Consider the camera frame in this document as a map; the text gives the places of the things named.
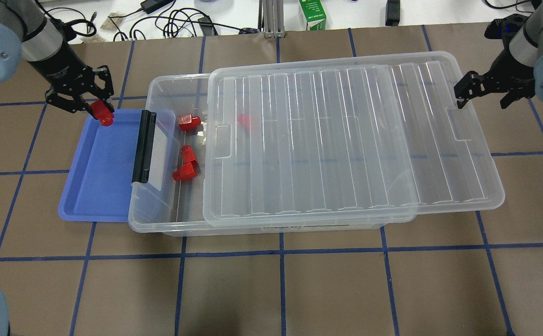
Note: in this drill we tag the clear plastic storage box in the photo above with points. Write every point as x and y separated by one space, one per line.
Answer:
326 151

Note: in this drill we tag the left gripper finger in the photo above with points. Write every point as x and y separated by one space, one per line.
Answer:
107 91
71 105

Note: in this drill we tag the black power adapter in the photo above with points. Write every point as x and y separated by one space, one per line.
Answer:
151 6

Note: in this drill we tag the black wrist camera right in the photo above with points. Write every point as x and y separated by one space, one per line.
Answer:
505 27

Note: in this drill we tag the aluminium frame post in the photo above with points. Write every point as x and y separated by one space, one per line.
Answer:
271 18

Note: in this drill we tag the blue plastic tray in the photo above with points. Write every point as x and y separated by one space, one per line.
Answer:
99 186

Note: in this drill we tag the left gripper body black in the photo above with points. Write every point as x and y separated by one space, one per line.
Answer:
61 66

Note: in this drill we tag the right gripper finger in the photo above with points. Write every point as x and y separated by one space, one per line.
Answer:
509 98
468 87

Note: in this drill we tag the red block carried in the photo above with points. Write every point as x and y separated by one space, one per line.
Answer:
102 112

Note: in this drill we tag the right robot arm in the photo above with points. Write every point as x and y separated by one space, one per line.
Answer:
527 47

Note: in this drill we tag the green milk carton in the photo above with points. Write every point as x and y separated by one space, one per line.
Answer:
313 15

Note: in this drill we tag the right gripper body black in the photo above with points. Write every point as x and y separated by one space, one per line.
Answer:
509 66

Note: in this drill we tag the clear plastic box lid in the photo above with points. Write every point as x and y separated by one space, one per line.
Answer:
451 163

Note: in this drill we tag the red block middle lower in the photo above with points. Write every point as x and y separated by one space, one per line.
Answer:
185 172

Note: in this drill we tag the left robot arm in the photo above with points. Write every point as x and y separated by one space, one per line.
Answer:
26 33

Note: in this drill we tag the red block near latch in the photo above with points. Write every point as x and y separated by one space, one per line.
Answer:
189 122

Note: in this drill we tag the black box latch handle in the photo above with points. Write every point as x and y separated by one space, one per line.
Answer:
144 147

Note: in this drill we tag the red block far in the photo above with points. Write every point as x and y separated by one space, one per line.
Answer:
244 121

